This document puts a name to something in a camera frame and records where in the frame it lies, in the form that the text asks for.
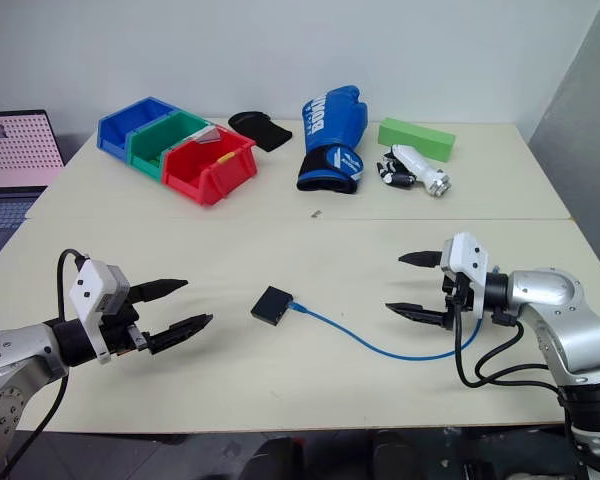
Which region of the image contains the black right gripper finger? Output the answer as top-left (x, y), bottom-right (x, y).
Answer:
top-left (384, 301), bottom-right (452, 329)
top-left (397, 250), bottom-right (444, 269)

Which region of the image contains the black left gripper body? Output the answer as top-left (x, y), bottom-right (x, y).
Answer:
top-left (97, 298), bottom-right (154, 359)

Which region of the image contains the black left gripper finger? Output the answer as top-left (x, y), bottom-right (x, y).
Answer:
top-left (147, 313), bottom-right (215, 357)
top-left (127, 278), bottom-right (190, 305)

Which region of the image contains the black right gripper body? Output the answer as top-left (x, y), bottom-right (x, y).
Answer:
top-left (440, 269), bottom-right (475, 332)

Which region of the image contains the small black box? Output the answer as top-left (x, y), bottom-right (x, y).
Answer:
top-left (250, 285), bottom-right (293, 328)

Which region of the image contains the white robotic hand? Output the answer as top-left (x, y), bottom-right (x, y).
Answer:
top-left (375, 144), bottom-right (454, 199)

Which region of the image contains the red plastic storage bin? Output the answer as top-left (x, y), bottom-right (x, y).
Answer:
top-left (161, 130), bottom-right (259, 208)

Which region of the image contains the green foam block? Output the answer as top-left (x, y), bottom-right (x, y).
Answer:
top-left (377, 116), bottom-right (457, 164)

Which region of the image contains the dark rounded shape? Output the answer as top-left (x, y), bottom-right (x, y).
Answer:
top-left (371, 428), bottom-right (432, 480)

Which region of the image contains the green plastic storage bin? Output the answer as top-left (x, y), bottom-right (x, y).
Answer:
top-left (126, 110), bottom-right (226, 182)

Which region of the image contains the blue boxing glove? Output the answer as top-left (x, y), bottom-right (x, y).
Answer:
top-left (295, 85), bottom-right (371, 195)

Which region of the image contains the clear plastic piece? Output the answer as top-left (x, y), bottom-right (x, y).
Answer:
top-left (193, 125), bottom-right (227, 147)

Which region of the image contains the blue plastic storage bin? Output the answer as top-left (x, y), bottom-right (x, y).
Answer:
top-left (97, 96), bottom-right (180, 157)

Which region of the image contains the black fabric pad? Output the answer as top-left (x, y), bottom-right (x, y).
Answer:
top-left (227, 110), bottom-right (294, 154)

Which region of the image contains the open laptop computer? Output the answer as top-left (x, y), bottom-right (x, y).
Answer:
top-left (0, 109), bottom-right (67, 267)

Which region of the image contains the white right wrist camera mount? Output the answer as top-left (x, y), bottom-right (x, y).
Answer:
top-left (439, 231), bottom-right (491, 314)

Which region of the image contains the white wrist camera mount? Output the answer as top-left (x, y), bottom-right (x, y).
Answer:
top-left (68, 259), bottom-right (130, 365)
top-left (439, 231), bottom-right (491, 314)

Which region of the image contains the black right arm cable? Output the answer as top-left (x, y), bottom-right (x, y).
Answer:
top-left (452, 279), bottom-right (567, 402)

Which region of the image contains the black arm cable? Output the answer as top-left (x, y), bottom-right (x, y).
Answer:
top-left (0, 248), bottom-right (89, 480)
top-left (452, 279), bottom-right (567, 402)

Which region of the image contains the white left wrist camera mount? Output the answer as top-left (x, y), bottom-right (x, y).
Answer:
top-left (68, 259), bottom-right (130, 365)

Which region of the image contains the blue cable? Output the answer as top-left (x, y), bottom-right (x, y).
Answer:
top-left (286, 298), bottom-right (485, 362)

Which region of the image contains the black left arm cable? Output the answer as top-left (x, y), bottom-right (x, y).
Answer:
top-left (0, 248), bottom-right (89, 480)

